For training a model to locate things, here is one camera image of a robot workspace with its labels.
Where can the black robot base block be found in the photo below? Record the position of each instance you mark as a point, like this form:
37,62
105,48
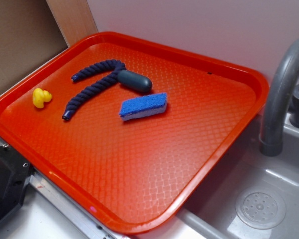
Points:
15,172

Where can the yellow rubber duck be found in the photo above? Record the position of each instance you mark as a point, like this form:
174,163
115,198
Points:
40,97

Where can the blue sponge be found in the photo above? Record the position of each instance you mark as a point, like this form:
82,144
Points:
143,106

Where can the orange plastic tray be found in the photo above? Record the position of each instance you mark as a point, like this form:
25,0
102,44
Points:
132,176

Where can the grey toy sink basin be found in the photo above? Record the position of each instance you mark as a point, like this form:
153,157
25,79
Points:
248,195

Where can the wooden board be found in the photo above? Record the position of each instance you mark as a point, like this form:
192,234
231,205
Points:
73,18

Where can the grey plastic faucet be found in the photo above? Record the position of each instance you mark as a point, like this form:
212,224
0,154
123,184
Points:
283,97

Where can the brown cardboard panel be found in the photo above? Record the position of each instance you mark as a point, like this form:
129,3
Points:
29,37

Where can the dark grey oval handle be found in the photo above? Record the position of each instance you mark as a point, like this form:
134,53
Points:
135,81

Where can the navy blue rope toy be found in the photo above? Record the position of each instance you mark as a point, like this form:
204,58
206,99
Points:
112,67

